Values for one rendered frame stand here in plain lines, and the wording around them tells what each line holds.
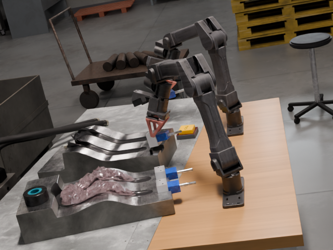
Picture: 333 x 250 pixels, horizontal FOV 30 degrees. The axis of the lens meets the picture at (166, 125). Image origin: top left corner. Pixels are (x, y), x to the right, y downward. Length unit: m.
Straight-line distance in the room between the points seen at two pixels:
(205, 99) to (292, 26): 5.03
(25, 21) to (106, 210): 8.97
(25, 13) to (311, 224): 8.14
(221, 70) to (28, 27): 8.47
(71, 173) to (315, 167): 2.00
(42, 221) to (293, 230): 0.79
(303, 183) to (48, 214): 2.13
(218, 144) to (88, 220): 0.49
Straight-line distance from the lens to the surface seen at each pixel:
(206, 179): 2.23
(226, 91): 2.57
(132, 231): 1.99
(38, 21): 10.79
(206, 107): 2.01
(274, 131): 2.54
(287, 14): 6.99
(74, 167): 2.40
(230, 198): 2.05
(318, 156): 4.18
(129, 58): 5.96
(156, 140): 2.30
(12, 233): 2.20
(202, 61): 2.04
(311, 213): 3.53
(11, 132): 4.55
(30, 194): 2.08
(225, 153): 2.03
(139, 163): 2.31
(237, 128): 2.60
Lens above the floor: 1.76
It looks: 20 degrees down
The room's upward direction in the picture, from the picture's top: 12 degrees counter-clockwise
